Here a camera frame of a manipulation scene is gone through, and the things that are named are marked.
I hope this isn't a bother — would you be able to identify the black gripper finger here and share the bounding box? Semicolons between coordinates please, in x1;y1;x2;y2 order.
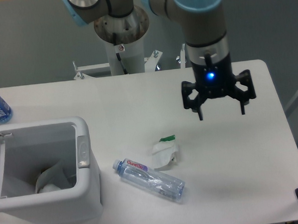
233;69;258;116
181;81;203;121

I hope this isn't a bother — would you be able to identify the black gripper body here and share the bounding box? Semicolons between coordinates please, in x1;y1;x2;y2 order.
188;41;236;99

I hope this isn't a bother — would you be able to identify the white paper wrapper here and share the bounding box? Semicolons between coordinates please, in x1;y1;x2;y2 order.
151;135;179;169

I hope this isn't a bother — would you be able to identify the clear plastic water bottle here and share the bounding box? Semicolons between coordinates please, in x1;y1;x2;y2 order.
112;158;185;202

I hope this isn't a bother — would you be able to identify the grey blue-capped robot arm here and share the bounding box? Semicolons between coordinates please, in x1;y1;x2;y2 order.
62;0;256;115

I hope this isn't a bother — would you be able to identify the grey trash inside bin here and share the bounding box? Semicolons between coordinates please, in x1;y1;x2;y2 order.
34;160;76;194

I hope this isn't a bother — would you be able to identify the white plastic trash can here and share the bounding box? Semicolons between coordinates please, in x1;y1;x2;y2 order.
0;117;103;224

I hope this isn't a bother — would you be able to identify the white metal base frame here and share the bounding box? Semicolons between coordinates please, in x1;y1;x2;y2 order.
71;43;188;81

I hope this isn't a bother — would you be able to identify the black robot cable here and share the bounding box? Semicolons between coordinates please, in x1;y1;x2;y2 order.
112;32;129;76

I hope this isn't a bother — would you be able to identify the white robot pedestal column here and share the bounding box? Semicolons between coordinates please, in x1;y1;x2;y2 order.
94;6;149;64

